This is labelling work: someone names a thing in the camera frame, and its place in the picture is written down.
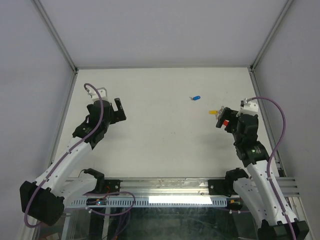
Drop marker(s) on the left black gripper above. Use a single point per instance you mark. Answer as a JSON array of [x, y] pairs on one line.
[[117, 115]]

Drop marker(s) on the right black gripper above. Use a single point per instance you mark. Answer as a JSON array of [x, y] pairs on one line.
[[227, 114]]

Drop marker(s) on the yellow key tag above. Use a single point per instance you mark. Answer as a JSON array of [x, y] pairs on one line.
[[213, 112]]

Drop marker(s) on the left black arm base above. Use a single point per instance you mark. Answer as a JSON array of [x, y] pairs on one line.
[[110, 186]]

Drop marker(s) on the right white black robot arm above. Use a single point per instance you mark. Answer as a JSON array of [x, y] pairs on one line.
[[255, 184]]

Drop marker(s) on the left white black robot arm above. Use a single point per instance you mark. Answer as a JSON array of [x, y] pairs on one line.
[[45, 198]]

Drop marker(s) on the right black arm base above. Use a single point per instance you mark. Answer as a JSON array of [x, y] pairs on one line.
[[221, 187]]

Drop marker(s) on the blue key tag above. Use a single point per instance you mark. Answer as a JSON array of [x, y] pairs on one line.
[[195, 98]]

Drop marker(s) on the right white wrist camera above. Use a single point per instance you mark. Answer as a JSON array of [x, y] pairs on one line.
[[249, 107]]

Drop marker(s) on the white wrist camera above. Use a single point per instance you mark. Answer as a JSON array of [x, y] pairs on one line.
[[94, 96], [249, 107]]

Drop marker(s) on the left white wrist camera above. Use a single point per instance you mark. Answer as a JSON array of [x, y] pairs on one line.
[[94, 96]]

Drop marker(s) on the white slotted cable duct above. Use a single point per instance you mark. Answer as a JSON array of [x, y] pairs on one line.
[[178, 201]]

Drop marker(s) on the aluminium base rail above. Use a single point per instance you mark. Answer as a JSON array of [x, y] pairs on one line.
[[144, 186]]

